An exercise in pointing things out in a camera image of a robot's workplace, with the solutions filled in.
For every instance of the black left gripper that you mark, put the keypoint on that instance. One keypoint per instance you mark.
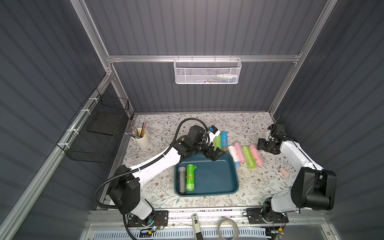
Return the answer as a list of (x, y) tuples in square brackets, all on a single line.
[(212, 151)]

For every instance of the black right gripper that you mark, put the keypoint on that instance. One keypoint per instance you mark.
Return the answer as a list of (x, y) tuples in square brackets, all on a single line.
[(264, 145)]

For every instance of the pink trash bag roll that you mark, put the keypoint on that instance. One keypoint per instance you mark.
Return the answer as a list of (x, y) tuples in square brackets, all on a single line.
[(256, 154), (239, 152)]

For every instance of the pale green trash bag roll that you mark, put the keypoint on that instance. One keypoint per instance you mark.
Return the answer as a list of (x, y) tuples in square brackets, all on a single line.
[(251, 163)]

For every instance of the grey trash bag roll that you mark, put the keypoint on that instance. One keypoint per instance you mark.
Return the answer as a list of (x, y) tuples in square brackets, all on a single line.
[(182, 174)]

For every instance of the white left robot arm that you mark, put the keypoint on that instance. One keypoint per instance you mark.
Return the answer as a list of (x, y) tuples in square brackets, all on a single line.
[(122, 191)]

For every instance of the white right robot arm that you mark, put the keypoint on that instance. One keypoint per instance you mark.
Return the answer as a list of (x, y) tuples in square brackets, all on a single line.
[(314, 187)]

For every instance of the light green trash bag roll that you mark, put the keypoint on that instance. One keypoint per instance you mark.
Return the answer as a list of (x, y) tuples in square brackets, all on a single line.
[(217, 142)]

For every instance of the blue trash bag roll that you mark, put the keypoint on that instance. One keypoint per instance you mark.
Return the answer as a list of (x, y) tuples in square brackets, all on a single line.
[(224, 141)]

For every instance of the teal plastic storage box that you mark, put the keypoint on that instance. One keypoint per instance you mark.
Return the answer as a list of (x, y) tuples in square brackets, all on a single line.
[(212, 178)]

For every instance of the pink eraser block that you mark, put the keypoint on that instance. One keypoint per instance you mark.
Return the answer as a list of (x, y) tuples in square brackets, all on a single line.
[(284, 173)]

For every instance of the grey handheld device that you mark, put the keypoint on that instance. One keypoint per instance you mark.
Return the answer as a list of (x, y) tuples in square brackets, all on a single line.
[(197, 227)]

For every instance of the white pen cup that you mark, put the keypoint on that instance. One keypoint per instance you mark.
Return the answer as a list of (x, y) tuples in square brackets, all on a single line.
[(140, 136)]

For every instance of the white wire wall basket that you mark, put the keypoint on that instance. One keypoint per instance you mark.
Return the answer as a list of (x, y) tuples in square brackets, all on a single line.
[(207, 72)]

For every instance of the black wire wall basket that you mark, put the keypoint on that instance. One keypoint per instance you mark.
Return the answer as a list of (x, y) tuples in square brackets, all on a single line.
[(98, 131)]

